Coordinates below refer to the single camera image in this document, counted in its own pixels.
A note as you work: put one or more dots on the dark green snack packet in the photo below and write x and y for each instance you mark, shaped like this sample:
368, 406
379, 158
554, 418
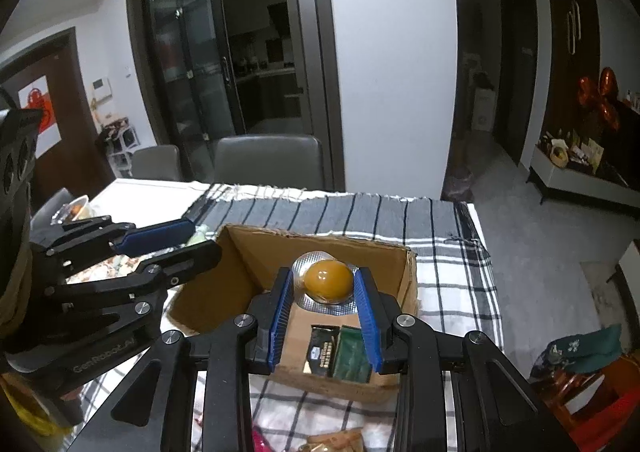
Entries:
351, 363

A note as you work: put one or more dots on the plaid table cloth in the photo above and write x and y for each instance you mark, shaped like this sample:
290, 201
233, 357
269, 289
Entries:
456, 288

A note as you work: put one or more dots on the white low cabinet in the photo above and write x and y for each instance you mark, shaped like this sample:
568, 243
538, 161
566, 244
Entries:
563, 184

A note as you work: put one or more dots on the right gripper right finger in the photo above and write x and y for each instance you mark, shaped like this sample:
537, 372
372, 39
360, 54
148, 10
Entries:
377, 311

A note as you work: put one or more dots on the pink snack packet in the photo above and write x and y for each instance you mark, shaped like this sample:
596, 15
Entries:
260, 443

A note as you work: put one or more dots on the glass sliding door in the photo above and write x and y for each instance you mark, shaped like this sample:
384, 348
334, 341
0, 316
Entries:
211, 70

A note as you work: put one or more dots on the black chocolate bar wrapper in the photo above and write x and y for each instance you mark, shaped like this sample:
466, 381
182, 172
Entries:
321, 350

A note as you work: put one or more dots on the grey dining chair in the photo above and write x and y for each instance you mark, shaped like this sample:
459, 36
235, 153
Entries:
281, 160
157, 163

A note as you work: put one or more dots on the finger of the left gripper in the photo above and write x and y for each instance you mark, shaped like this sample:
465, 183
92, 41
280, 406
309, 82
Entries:
169, 270
138, 242

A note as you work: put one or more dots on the yellow jelly cup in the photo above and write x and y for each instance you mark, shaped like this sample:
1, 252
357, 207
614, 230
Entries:
324, 284

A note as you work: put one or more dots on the red stool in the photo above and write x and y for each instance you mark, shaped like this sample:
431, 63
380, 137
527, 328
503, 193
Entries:
600, 410

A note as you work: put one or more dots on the clear plastic food container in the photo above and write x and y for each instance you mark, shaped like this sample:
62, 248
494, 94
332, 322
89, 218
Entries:
78, 209

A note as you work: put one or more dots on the green cloth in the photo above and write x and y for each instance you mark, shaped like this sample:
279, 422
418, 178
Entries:
580, 353

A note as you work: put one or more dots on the tan bread packet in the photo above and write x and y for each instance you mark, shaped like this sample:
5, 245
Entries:
348, 440

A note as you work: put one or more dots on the brown cardboard box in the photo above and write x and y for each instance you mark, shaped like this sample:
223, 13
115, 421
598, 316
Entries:
250, 261

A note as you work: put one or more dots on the patterned floral table mat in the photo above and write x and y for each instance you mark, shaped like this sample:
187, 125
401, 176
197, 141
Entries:
110, 268

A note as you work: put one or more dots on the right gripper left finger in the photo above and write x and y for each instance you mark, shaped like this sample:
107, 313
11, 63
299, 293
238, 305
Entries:
271, 311

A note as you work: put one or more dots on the red balloon decoration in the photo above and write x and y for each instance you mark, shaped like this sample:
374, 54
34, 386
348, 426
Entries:
597, 95

